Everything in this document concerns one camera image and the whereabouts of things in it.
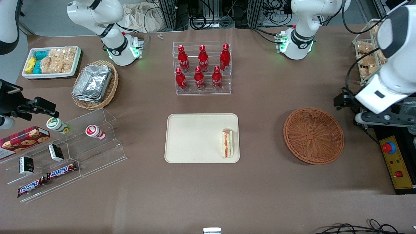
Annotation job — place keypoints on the clear bag of rice crackers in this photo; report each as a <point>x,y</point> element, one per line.
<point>60,60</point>

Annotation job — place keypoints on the yellow control box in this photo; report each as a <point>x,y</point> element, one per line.
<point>399,162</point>

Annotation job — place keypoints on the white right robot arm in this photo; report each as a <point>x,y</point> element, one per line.
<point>94,13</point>

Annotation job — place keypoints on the aluminium frame post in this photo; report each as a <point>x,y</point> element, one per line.
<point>255,13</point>
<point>172,14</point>

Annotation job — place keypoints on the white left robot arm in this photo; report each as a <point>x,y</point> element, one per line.
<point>399,48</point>

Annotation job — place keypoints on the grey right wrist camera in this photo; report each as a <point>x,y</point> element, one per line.
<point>6,122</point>

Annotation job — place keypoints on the stack of foil trays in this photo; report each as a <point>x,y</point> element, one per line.
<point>92,83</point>

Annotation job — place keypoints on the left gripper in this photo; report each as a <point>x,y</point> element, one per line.
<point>345,100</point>

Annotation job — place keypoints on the red emergency stop button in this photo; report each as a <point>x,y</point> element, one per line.
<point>389,148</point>

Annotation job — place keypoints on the red cola bottle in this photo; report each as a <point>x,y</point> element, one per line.
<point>225,58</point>
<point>183,61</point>
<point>216,79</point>
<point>199,79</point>
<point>203,60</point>
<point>181,80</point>

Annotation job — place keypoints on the snickers chocolate bar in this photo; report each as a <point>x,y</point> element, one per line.
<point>61,171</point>
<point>31,187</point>

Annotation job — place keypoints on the white cloth bag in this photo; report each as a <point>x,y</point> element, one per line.
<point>139,18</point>

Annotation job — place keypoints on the green capped yogurt bottle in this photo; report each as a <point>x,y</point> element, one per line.
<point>57,125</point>

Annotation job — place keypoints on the clear acrylic bottle rack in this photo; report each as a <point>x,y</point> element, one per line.
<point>227,87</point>

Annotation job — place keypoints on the beige plastic tray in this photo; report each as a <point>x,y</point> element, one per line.
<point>195,138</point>

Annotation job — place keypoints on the white rectangular snack tray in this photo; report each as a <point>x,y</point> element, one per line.
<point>74,66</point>

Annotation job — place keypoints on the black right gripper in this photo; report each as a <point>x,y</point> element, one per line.
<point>9,101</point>

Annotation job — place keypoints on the light wicker basket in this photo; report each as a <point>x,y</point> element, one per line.
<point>112,87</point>

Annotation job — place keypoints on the triangular sandwich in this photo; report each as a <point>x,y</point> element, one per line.
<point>227,144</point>

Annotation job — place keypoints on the teal snack box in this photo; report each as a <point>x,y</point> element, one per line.
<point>37,67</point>
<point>41,54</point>

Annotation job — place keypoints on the clear plastic container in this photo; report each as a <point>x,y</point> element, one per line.
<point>409,107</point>

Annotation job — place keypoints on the red capped yogurt bottle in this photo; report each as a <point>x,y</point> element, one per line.
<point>94,131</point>

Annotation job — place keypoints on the yellow snack box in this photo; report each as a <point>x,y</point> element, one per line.
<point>31,65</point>

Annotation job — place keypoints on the red plaid cookie box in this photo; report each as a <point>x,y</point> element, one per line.
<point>22,139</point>

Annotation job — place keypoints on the brown wicker basket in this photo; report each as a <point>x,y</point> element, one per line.
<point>313,136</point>

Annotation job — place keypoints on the clear acrylic stepped display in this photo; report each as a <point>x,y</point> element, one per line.
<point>97,152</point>

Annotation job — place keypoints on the packed crackers in rack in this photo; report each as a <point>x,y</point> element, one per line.
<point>367,61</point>

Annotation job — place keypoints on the small black white box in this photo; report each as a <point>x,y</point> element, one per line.
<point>56,152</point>
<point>26,165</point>

